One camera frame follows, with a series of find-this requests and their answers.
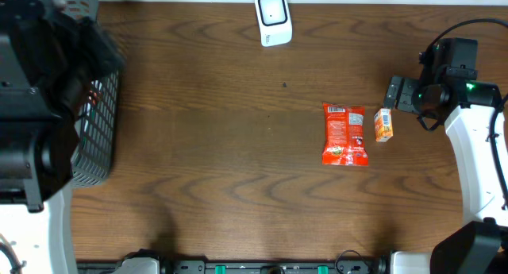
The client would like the small orange carton box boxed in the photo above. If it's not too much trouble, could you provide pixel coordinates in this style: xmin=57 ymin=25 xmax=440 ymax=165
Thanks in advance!
xmin=374 ymin=108 xmax=394 ymax=142

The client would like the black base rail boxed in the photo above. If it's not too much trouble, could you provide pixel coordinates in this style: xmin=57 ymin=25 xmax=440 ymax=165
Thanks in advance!
xmin=164 ymin=259 xmax=390 ymax=274

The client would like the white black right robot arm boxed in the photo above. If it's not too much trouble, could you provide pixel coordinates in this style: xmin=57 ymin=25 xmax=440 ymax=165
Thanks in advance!
xmin=383 ymin=75 xmax=507 ymax=273

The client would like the grey plastic mesh basket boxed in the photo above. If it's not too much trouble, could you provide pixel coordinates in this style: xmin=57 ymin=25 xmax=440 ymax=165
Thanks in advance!
xmin=64 ymin=0 xmax=124 ymax=188

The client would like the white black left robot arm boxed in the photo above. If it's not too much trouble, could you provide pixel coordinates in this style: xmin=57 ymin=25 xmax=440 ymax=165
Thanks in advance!
xmin=1 ymin=0 xmax=124 ymax=273

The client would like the red snack bag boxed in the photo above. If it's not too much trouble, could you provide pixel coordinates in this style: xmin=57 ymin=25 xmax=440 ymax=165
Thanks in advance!
xmin=321 ymin=102 xmax=369 ymax=167

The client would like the white barcode scanner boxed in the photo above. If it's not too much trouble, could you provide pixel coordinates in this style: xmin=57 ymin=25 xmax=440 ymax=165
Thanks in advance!
xmin=254 ymin=0 xmax=293 ymax=47

